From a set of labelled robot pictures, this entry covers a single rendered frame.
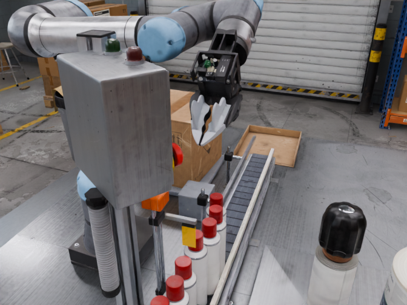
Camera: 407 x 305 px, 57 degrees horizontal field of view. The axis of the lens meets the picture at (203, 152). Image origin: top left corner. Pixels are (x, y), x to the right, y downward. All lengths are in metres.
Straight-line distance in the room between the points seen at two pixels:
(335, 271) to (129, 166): 0.47
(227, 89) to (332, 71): 4.40
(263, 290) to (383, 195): 0.72
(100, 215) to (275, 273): 0.56
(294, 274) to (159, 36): 0.68
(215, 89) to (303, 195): 0.85
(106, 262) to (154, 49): 0.37
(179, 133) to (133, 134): 0.79
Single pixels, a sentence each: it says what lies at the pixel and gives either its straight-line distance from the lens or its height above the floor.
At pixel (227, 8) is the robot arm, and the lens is 0.78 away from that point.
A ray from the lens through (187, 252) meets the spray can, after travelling 0.83.
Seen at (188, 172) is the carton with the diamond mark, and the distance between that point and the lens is 1.34.
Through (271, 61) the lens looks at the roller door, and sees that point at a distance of 5.09.
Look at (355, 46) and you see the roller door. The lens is 4.93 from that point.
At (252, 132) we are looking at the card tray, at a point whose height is 0.83.
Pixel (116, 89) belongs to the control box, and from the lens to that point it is 0.47.
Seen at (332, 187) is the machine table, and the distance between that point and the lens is 1.51.
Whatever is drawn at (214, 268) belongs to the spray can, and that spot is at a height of 0.97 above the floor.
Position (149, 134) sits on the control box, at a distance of 0.51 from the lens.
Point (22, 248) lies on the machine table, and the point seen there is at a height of 0.83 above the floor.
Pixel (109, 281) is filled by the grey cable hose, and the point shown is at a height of 1.11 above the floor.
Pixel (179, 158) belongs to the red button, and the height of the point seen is 1.33.
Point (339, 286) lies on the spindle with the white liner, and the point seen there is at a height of 1.02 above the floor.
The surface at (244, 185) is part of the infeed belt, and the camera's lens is 1.36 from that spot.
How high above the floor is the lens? 1.60
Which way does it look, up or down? 27 degrees down
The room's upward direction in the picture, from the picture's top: straight up
